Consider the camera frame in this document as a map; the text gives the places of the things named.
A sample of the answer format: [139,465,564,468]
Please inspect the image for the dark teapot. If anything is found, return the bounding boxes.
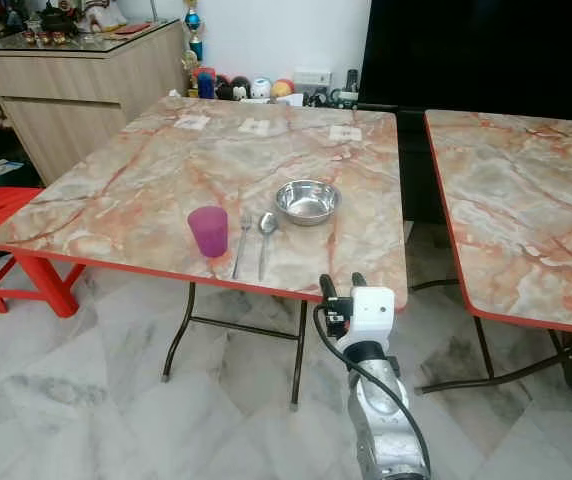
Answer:
[38,2,80,37]

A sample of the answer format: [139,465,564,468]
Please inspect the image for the steel spoon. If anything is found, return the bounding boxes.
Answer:
[257,211,279,282]

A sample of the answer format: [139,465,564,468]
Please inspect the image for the blue cylinder container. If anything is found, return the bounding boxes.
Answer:
[197,72,217,100]

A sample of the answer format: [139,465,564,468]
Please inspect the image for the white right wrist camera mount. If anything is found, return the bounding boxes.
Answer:
[347,286,396,347]

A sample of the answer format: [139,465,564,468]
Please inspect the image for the white figurine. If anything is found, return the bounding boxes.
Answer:
[81,0,127,33]

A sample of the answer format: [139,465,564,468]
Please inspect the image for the red tray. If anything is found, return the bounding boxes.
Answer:
[112,22,153,38]

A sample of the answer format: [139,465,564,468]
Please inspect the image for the black television screen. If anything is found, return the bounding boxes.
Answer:
[356,0,572,113]

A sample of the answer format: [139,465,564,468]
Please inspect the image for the white wall socket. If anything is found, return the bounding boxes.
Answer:
[293,68,333,89]

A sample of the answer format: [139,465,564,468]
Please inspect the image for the purple plastic cup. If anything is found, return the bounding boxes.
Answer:
[187,206,230,259]

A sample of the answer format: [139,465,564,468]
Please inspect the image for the white paper label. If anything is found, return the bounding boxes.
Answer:
[176,115,211,131]
[328,125,364,143]
[239,119,273,136]

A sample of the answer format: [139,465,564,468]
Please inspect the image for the light wooden cabinet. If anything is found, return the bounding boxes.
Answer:
[0,20,188,187]

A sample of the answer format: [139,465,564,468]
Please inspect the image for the blue and gold trophy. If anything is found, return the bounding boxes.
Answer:
[181,0,205,97]

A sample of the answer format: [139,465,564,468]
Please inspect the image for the steel fork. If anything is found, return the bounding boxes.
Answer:
[232,211,253,280]

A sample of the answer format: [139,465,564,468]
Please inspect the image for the marble top folding table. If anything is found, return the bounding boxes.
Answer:
[414,109,572,411]
[0,96,409,411]

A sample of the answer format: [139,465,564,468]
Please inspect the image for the stainless steel bowl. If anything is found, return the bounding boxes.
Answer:
[274,179,342,227]

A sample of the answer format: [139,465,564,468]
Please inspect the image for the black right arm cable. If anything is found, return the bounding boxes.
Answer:
[312,302,433,477]

